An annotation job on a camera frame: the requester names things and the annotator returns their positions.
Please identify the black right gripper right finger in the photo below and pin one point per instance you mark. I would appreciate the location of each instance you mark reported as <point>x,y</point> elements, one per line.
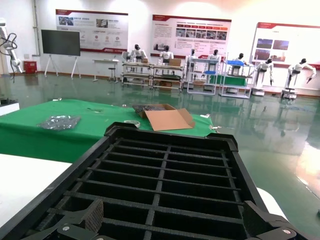
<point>260,220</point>

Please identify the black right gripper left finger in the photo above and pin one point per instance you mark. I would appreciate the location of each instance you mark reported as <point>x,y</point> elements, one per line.
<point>93,215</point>

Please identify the white industrial robot arm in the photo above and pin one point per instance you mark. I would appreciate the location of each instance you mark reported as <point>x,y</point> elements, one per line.
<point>11,55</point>

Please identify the black slotted container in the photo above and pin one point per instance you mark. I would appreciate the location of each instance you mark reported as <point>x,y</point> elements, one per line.
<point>160,175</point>

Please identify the flat-flapped cardboard box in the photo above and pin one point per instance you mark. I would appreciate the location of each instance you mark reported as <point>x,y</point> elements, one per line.
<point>170,120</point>

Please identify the red box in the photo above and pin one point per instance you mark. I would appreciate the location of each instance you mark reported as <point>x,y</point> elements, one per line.
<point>30,66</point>

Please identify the table with green cloth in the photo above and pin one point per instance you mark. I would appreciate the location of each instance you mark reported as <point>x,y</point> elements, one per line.
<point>50,140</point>

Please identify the crumpled empty antistatic bag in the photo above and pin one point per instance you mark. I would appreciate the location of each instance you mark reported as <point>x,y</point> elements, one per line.
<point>60,122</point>

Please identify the white tape roll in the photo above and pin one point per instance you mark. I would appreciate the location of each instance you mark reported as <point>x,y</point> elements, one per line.
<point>132,123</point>

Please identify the silver metal binder clip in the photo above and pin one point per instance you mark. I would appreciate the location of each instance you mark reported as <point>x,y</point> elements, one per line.
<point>215,128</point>

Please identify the small metal clip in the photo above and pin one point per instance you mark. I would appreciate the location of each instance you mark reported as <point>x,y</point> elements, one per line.
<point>205,115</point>

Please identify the pile of antistatic bags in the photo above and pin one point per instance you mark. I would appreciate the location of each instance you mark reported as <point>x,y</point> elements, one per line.
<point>152,108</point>

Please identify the white rack with green cloth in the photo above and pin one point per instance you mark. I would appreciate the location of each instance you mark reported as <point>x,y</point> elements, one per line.
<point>233,81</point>

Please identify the black stool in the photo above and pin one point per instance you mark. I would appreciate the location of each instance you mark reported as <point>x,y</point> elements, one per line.
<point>112,72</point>

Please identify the white black humanoid robot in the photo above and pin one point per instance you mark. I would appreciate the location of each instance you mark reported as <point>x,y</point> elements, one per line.
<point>166,55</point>
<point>263,68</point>
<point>240,58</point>
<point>192,56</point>
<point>215,56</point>
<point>298,67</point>
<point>138,53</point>

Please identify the small white table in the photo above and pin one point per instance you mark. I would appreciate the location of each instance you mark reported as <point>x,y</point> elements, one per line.
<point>105,61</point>

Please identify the blue plastic bin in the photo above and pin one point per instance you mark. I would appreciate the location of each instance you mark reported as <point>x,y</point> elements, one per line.
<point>235,62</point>

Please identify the brown carton on workbench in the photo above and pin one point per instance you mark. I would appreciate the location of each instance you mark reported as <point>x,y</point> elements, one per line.
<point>175,62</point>

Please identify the black screen on stand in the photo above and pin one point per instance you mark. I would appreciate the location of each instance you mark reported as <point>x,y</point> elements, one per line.
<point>60,42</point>

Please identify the white frame rack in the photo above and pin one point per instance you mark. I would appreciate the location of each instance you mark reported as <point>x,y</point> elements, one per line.
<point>202,82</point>

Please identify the pipe frame workbench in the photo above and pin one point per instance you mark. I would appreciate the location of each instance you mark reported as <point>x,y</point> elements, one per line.
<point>137,72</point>
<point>167,77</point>

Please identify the wall poster with dark photos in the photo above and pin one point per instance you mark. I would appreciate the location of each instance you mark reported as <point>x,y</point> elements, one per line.
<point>282,42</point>

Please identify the wall poster with round icons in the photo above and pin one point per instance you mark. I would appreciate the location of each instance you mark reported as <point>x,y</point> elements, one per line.
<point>92,30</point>

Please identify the wall poster with photo row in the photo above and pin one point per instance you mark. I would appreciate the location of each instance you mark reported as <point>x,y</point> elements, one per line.
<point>191,35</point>

